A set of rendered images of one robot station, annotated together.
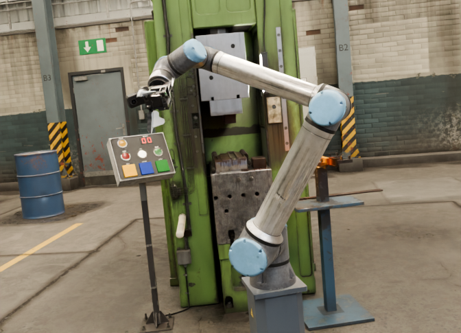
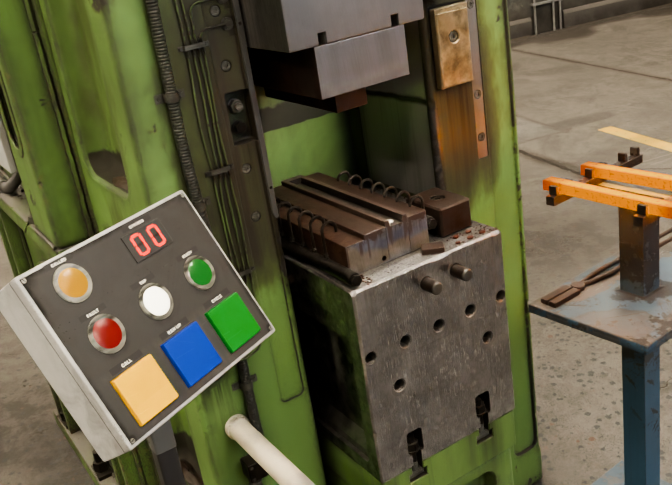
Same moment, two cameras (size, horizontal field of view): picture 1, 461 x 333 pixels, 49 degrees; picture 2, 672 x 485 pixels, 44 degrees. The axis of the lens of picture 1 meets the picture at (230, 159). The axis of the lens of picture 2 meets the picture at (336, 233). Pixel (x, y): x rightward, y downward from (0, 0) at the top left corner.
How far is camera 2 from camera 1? 2.04 m
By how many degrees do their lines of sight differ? 30
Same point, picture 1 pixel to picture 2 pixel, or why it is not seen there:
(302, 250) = (517, 397)
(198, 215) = (279, 402)
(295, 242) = not seen: hidden behind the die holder
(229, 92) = (370, 8)
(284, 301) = not seen: outside the picture
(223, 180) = (388, 300)
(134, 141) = (110, 260)
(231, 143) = (279, 151)
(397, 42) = not seen: outside the picture
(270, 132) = (444, 113)
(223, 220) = (393, 413)
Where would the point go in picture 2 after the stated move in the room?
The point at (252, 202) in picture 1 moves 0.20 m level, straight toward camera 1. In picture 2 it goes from (461, 337) to (523, 377)
